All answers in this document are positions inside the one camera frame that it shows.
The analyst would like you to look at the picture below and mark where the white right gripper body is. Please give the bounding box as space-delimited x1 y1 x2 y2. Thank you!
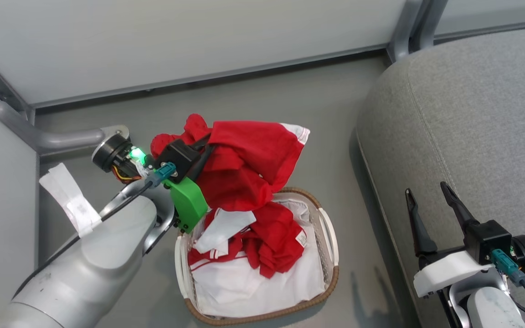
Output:
413 246 495 299

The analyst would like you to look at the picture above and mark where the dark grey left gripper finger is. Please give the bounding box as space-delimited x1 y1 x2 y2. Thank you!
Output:
191 133 212 153
189 145 215 180

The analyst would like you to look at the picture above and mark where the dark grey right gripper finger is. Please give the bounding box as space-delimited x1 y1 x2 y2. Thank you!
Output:
405 188 437 256
440 182 478 237

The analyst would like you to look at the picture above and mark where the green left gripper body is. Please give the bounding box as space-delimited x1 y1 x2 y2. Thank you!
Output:
161 176 209 234

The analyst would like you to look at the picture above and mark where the plain red garment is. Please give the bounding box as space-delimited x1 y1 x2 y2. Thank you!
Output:
150 114 311 212

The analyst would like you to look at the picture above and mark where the white woven-rim laundry basket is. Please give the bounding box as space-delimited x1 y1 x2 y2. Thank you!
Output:
175 187 340 326

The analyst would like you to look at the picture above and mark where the white basket liner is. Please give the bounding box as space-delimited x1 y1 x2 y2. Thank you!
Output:
190 196 327 318

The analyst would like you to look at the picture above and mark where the grey fabric sofa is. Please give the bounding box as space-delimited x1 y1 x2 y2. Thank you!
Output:
356 25 525 328

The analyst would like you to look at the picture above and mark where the white tape label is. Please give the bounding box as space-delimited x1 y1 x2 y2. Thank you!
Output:
39 163 102 237

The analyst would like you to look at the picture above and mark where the grey partition foot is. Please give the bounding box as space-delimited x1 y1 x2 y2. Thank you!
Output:
0 101 131 156

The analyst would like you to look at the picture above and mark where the teal left cable connector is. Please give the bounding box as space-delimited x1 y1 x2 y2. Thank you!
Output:
145 164 177 188

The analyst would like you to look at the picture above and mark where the teal cable connector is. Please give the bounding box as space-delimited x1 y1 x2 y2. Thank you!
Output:
490 249 525 287
145 164 177 188

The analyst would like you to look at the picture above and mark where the teal right cable connector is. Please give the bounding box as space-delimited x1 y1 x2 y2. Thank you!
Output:
490 249 525 287

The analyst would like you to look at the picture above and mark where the grey partition bottom rail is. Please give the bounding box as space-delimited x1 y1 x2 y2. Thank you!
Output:
32 43 390 110

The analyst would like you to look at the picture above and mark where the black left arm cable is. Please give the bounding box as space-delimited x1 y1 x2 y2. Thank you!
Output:
12 180 156 299

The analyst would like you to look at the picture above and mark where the grey double partition post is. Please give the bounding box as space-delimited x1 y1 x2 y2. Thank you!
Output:
386 0 448 63

